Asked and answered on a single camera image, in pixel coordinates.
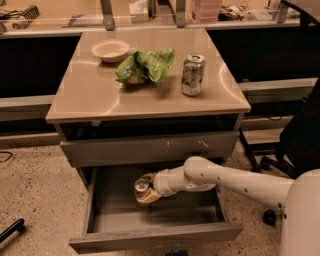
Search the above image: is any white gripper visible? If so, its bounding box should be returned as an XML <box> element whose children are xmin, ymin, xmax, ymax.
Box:
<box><xmin>135</xmin><ymin>169</ymin><xmax>175</xmax><ymax>204</ymax></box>

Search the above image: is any white paper bowl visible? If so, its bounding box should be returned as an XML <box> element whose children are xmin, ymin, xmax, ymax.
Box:
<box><xmin>91</xmin><ymin>39</ymin><xmax>130</xmax><ymax>63</ymax></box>

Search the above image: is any closed top drawer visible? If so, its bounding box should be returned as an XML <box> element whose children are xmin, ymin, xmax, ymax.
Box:
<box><xmin>61</xmin><ymin>131</ymin><xmax>239</xmax><ymax>168</ymax></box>

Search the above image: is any green white soda can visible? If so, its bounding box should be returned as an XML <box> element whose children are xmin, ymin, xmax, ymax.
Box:
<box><xmin>181</xmin><ymin>53</ymin><xmax>206</xmax><ymax>96</ymax></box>

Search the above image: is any black coiled tool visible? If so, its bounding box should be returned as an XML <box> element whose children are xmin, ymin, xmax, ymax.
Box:
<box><xmin>12</xmin><ymin>5</ymin><xmax>40</xmax><ymax>30</ymax></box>

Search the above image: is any pink plastic container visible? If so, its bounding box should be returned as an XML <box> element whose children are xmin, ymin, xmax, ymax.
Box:
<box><xmin>190</xmin><ymin>0</ymin><xmax>221</xmax><ymax>23</ymax></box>

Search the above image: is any orange soda can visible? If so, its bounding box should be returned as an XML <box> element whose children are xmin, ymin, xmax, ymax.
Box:
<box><xmin>134</xmin><ymin>178</ymin><xmax>150</xmax><ymax>198</ymax></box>

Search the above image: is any black floor cable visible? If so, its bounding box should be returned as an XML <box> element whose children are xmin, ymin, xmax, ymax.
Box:
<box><xmin>0</xmin><ymin>150</ymin><xmax>14</xmax><ymax>164</ymax></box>

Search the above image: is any black bar on floor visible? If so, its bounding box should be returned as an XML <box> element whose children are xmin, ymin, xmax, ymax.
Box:
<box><xmin>0</xmin><ymin>218</ymin><xmax>25</xmax><ymax>243</ymax></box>

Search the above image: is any green chip bag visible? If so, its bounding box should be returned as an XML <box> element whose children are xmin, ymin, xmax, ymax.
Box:
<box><xmin>115</xmin><ymin>48</ymin><xmax>175</xmax><ymax>85</ymax></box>

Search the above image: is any black office chair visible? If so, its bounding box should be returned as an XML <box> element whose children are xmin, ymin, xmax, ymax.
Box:
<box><xmin>248</xmin><ymin>83</ymin><xmax>320</xmax><ymax>229</ymax></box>

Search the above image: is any tissue box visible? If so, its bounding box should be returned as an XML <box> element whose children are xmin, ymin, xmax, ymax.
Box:
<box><xmin>129</xmin><ymin>0</ymin><xmax>149</xmax><ymax>23</ymax></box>

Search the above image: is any grey drawer cabinet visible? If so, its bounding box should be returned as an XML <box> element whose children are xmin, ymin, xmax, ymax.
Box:
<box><xmin>45</xmin><ymin>27</ymin><xmax>252</xmax><ymax>255</ymax></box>

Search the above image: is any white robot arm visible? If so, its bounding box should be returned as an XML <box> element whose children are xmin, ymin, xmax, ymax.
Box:
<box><xmin>134</xmin><ymin>156</ymin><xmax>320</xmax><ymax>256</ymax></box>

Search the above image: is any open middle drawer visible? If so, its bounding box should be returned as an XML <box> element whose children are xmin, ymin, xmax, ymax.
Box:
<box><xmin>69</xmin><ymin>165</ymin><xmax>243</xmax><ymax>254</ymax></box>

